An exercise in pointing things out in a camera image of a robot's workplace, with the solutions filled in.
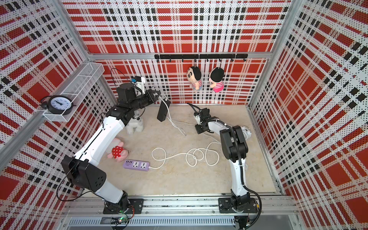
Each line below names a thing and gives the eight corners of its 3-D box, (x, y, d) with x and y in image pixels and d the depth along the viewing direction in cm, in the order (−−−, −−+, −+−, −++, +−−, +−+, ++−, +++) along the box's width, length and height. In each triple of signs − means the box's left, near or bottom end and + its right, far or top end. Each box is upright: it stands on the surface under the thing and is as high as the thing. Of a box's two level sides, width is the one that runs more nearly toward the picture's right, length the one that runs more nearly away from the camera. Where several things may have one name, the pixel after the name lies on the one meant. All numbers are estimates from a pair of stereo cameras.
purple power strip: (123, 169, 88) (121, 167, 86) (126, 161, 92) (124, 159, 89) (148, 171, 88) (147, 169, 85) (151, 163, 91) (150, 161, 89)
